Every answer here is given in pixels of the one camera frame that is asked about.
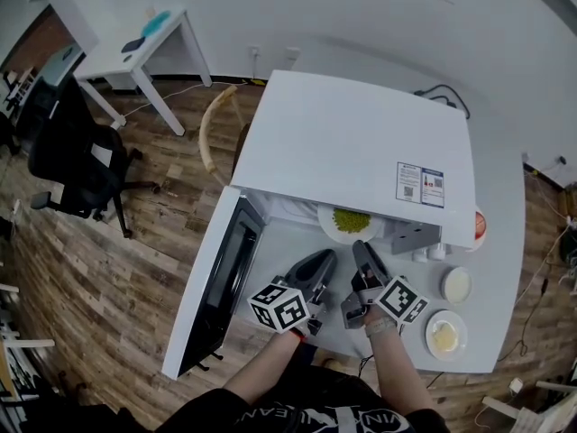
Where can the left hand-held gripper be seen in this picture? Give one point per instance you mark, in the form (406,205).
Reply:
(279,307)

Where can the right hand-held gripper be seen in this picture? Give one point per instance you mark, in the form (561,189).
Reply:
(399,300)

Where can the green peas food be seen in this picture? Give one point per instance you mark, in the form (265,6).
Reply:
(350,220)

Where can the white microwave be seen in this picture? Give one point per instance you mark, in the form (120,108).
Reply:
(342,133)

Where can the person's right forearm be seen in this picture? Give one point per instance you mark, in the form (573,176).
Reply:
(399,368)

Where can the person's left forearm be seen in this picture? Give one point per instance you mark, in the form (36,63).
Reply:
(266,368)

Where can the white plate with yellow food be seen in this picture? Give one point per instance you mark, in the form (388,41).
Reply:
(446,335)

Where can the white bowl with red food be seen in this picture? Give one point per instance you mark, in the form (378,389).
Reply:
(480,226)

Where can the small white bottle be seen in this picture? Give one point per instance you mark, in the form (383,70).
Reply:
(437,252)
(420,254)

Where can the grey wristband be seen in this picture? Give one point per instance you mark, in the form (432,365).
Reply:
(381,326)

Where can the red wrist band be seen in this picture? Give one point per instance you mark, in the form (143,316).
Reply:
(299,334)

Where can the white bowl with white content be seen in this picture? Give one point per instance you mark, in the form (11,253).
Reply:
(457,284)

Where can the black printed t-shirt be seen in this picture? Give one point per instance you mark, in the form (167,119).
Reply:
(315,415)

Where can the wooden chair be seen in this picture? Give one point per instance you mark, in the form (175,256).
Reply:
(208,133)

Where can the black office chair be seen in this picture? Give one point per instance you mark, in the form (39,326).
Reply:
(76,156)

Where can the dark blue pad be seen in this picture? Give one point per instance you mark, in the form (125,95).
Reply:
(133,44)

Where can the white side table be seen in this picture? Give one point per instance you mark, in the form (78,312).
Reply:
(112,57)

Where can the teal dish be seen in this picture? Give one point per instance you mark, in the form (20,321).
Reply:
(155,23)

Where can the white wall socket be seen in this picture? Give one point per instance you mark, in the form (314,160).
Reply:
(254,52)

